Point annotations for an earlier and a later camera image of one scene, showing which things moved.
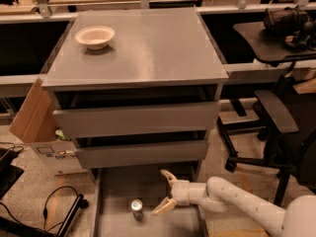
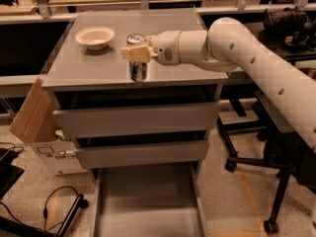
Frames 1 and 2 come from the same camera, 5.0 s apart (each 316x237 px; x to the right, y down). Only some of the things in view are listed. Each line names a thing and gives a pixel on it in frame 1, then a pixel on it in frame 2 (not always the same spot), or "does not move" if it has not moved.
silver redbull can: (137, 209) to (137, 71)
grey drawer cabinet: (144, 106) does not move
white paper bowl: (95, 37) does not move
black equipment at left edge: (9, 174) does not move
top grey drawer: (79, 122) does not move
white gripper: (181, 192) to (165, 47)
